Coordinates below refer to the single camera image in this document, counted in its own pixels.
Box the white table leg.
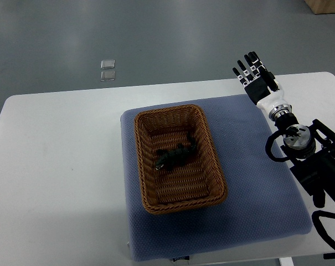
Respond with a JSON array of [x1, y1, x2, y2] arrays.
[[279, 257, 294, 266]]

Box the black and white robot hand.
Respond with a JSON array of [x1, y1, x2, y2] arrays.
[[233, 52, 292, 121]]

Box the black cable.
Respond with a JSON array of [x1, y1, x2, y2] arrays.
[[311, 210, 335, 260]]

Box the dark toy crocodile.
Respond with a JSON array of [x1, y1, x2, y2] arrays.
[[154, 132, 197, 171]]

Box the blue grey foam cushion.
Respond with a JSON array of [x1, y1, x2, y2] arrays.
[[121, 95, 312, 262]]

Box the wooden box corner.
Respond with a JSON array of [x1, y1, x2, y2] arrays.
[[305, 0, 335, 14]]

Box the upper floor socket plate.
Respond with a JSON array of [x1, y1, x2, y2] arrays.
[[101, 59, 115, 69]]

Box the brown wicker basket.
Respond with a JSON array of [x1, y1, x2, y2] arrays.
[[134, 104, 228, 214]]

